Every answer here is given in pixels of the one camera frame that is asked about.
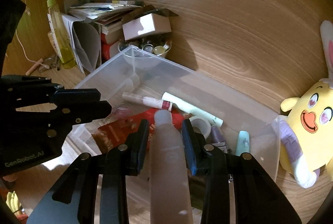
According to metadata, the red tea packet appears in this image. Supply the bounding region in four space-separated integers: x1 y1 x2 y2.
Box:
92 108 185 153

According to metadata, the mint green small tube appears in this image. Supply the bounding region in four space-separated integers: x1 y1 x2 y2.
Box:
235 130 250 156

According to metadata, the pink cosmetic tube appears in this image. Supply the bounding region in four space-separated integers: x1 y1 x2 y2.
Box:
150 110 193 223

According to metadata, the beige red-capped stick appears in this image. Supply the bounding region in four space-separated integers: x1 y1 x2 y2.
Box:
122 92 173 111

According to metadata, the purple black lipstick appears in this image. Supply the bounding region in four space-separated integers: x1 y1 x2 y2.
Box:
209 125 229 153

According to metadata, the white tape roll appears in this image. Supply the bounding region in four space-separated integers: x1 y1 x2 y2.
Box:
189 116 211 139

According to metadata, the long pale green tube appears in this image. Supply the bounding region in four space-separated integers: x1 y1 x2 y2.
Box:
162 92 224 127

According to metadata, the person left hand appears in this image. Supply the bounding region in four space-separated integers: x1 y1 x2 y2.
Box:
3 173 18 182

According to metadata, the yellow-green spray bottle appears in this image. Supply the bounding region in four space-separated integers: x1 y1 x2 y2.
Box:
47 0 76 69

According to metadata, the clear plastic storage bin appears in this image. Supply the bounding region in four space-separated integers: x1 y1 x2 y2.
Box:
69 46 280 178

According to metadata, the white paper box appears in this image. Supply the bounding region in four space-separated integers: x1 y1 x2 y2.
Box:
48 14 101 72

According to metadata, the yellow chick plush toy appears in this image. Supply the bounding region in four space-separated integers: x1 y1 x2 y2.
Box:
271 21 333 188

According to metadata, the glass bowl with trinkets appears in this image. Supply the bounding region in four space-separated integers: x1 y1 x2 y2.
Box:
117 39 172 70

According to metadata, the stack of books papers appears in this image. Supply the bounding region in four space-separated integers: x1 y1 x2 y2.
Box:
64 0 146 61

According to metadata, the small pink white box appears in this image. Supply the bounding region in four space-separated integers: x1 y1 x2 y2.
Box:
122 13 171 41

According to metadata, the white hanging cord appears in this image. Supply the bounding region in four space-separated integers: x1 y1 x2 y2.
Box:
4 0 50 69

